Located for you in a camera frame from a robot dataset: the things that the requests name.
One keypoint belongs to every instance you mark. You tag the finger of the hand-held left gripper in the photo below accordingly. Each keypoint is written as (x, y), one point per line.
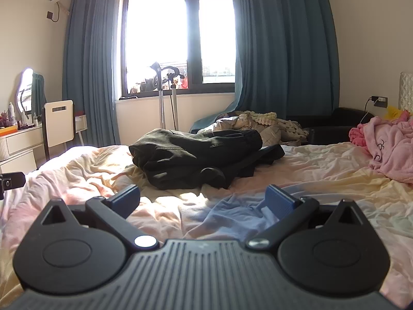
(13, 180)

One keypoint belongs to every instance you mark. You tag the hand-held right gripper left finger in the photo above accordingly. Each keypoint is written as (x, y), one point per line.
(125, 200)

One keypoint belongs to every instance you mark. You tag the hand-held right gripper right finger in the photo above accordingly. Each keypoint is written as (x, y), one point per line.
(279, 201)

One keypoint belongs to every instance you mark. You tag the black pants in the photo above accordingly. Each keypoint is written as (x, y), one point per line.
(180, 155)

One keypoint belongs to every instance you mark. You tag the white dresser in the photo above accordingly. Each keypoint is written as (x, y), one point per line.
(19, 142)

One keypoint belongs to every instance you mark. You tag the orange box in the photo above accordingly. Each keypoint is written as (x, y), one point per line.
(8, 131)

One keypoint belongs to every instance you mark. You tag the pastel tie-dye bed sheet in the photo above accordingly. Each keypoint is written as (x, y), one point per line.
(322, 174)

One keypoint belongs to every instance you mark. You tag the small white bottle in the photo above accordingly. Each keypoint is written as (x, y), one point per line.
(35, 121)

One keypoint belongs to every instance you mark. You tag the tall white bottle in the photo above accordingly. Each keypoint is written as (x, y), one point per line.
(11, 113)

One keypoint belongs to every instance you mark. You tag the white backed chair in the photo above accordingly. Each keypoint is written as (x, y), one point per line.
(58, 126)

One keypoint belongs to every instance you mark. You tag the patterned cream blanket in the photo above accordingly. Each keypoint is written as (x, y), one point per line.
(293, 129)

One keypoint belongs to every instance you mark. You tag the small white side table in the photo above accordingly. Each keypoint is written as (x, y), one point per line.
(80, 126)

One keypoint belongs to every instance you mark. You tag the beige quilted blanket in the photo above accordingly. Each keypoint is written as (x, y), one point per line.
(238, 124)

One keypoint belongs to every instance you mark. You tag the yellow knit blanket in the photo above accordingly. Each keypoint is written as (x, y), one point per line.
(261, 115)

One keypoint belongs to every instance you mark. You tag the teal hanging cloth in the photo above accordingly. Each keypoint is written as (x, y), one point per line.
(39, 93)

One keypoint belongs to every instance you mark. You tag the wavy lit mirror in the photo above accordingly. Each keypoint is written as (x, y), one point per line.
(25, 84)

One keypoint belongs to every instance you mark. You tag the garment steamer stand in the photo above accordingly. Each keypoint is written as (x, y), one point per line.
(161, 109)

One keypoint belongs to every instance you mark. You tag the bright pink blanket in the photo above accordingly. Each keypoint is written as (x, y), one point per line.
(358, 137)

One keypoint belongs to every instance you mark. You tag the silver tripod stand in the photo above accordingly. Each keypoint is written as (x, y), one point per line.
(174, 103)

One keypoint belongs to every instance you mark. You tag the light pink fleece robe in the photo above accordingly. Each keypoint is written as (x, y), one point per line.
(390, 145)

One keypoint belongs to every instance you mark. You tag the blue curtain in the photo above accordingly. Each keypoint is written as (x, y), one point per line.
(284, 55)
(90, 71)

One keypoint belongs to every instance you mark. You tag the yellow plush item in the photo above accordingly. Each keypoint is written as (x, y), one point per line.
(393, 112)

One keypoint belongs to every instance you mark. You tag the white padded headboard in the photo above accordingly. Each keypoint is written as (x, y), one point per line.
(406, 90)

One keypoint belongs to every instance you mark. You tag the dark framed window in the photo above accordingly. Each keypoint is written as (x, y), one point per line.
(192, 38)

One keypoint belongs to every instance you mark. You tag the wall socket with charger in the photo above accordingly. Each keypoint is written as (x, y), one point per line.
(379, 101)

